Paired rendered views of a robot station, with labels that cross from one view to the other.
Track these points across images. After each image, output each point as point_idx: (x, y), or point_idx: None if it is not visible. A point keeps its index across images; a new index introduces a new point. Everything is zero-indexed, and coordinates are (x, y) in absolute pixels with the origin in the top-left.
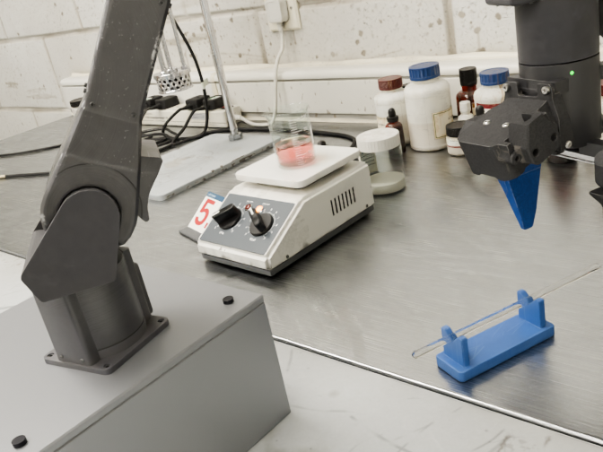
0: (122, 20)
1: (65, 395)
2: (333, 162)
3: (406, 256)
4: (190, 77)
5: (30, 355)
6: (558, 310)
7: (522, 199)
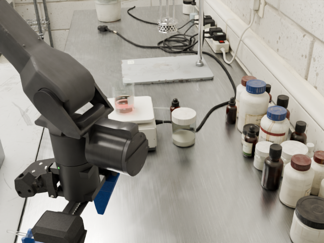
0: None
1: None
2: (130, 120)
3: (117, 184)
4: (175, 27)
5: None
6: None
7: (97, 200)
